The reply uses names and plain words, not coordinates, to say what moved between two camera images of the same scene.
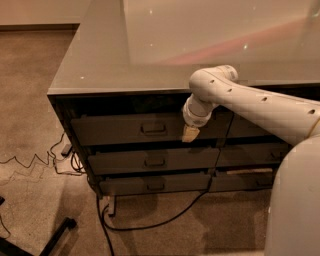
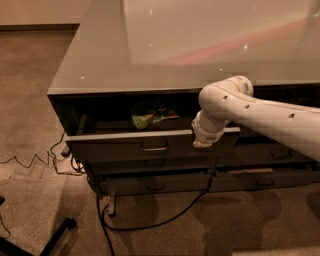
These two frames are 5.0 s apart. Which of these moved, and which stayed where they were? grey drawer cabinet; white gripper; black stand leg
Moved: white gripper
Stayed: black stand leg; grey drawer cabinet
